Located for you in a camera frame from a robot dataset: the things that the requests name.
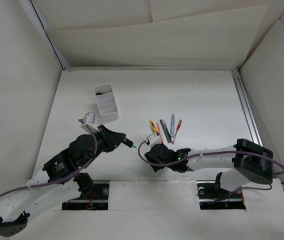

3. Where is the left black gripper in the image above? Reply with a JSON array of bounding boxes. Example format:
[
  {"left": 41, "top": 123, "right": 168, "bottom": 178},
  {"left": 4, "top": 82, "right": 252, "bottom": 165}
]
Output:
[{"left": 81, "top": 124, "right": 126, "bottom": 168}]

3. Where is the black green highlighter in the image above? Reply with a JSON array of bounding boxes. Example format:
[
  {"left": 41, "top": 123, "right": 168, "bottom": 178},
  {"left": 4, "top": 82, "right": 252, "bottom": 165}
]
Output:
[{"left": 123, "top": 138, "right": 137, "bottom": 149}]

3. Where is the light blue mechanical pencil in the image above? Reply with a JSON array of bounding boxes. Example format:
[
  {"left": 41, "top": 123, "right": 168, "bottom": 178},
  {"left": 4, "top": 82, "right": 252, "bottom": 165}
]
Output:
[{"left": 170, "top": 114, "right": 175, "bottom": 138}]

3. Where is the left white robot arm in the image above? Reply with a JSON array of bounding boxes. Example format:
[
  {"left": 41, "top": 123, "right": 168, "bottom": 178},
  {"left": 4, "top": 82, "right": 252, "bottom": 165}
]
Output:
[{"left": 0, "top": 119, "right": 135, "bottom": 238}]

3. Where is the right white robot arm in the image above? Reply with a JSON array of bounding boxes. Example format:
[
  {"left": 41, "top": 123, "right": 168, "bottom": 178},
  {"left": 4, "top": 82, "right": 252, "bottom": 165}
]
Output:
[{"left": 139, "top": 138, "right": 274, "bottom": 197}]

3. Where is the black blue pen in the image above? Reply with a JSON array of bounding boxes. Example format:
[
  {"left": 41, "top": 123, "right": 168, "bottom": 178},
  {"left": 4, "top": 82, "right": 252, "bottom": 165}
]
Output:
[{"left": 159, "top": 119, "right": 172, "bottom": 144}]

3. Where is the yellow utility knife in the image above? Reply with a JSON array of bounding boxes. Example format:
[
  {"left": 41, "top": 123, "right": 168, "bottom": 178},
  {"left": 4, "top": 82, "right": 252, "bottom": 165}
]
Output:
[{"left": 149, "top": 120, "right": 159, "bottom": 135}]

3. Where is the clear pink pen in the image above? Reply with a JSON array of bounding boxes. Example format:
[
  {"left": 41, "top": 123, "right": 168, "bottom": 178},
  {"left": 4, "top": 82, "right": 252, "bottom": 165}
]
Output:
[{"left": 156, "top": 122, "right": 162, "bottom": 137}]

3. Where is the clear red pen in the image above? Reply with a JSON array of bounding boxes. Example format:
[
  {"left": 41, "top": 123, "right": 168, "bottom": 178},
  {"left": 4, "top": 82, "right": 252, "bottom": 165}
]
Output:
[{"left": 172, "top": 119, "right": 182, "bottom": 144}]

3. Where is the white three-compartment organizer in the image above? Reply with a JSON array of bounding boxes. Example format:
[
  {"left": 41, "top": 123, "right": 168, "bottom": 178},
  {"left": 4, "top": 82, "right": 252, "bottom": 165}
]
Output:
[{"left": 93, "top": 83, "right": 119, "bottom": 122}]

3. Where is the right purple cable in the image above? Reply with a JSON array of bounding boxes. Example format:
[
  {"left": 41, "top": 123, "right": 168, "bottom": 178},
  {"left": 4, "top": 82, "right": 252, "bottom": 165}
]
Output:
[{"left": 137, "top": 139, "right": 284, "bottom": 191}]

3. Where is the purple cable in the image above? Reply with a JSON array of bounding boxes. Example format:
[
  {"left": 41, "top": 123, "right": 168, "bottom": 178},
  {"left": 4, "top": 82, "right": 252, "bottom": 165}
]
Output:
[
  {"left": 137, "top": 139, "right": 284, "bottom": 191},
  {"left": 0, "top": 119, "right": 98, "bottom": 235}
]

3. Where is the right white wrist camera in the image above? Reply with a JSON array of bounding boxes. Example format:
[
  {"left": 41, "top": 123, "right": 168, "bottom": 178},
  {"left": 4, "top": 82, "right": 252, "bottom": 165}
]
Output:
[{"left": 146, "top": 133, "right": 162, "bottom": 148}]

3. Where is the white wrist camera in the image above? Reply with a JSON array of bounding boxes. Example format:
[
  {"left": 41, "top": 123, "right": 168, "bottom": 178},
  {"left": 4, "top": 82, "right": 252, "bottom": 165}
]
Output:
[
  {"left": 146, "top": 133, "right": 162, "bottom": 148},
  {"left": 83, "top": 112, "right": 96, "bottom": 125}
]

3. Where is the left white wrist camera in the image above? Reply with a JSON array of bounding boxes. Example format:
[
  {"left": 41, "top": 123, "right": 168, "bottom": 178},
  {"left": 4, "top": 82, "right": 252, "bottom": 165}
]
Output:
[{"left": 83, "top": 112, "right": 96, "bottom": 125}]

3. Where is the aluminium rail right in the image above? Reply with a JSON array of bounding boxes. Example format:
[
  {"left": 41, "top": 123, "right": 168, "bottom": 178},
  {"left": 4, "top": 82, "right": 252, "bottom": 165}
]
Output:
[{"left": 231, "top": 68, "right": 263, "bottom": 147}]

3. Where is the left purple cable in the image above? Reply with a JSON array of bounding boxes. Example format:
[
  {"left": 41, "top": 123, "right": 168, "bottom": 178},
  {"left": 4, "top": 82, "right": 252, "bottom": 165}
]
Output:
[{"left": 0, "top": 119, "right": 98, "bottom": 235}]

